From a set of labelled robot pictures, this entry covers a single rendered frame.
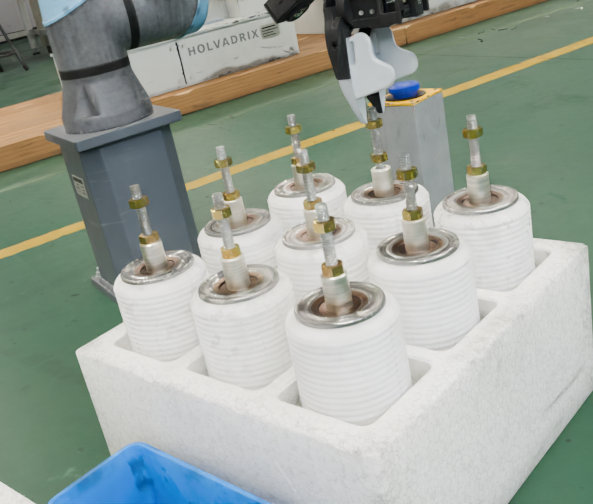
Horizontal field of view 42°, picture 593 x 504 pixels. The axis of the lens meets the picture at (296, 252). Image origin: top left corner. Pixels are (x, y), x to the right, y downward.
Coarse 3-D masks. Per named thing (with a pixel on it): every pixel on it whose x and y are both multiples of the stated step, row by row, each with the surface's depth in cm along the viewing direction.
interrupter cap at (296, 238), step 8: (304, 224) 82; (336, 224) 80; (344, 224) 80; (352, 224) 79; (288, 232) 81; (296, 232) 80; (304, 232) 80; (336, 232) 78; (344, 232) 78; (352, 232) 77; (288, 240) 79; (296, 240) 78; (304, 240) 78; (312, 240) 78; (320, 240) 77; (336, 240) 76; (344, 240) 76; (296, 248) 77; (304, 248) 76; (312, 248) 76; (320, 248) 76
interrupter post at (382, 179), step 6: (372, 168) 86; (384, 168) 85; (390, 168) 86; (372, 174) 86; (378, 174) 85; (384, 174) 85; (390, 174) 86; (378, 180) 85; (384, 180) 85; (390, 180) 86; (378, 186) 86; (384, 186) 86; (390, 186) 86; (378, 192) 86; (384, 192) 86; (390, 192) 86
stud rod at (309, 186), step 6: (300, 150) 76; (306, 150) 76; (300, 156) 76; (306, 156) 76; (300, 162) 76; (306, 162) 76; (306, 174) 76; (306, 180) 77; (312, 180) 77; (306, 186) 77; (312, 186) 77; (306, 192) 77; (312, 192) 77; (312, 198) 77
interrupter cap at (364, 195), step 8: (368, 184) 90; (400, 184) 88; (416, 184) 86; (352, 192) 88; (360, 192) 88; (368, 192) 88; (400, 192) 86; (416, 192) 85; (352, 200) 86; (360, 200) 85; (368, 200) 85; (376, 200) 85; (384, 200) 84; (392, 200) 83; (400, 200) 84
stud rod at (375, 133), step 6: (372, 108) 83; (372, 114) 83; (372, 120) 83; (372, 132) 84; (378, 132) 84; (372, 138) 84; (378, 138) 84; (372, 144) 85; (378, 144) 84; (378, 150) 85; (378, 168) 86
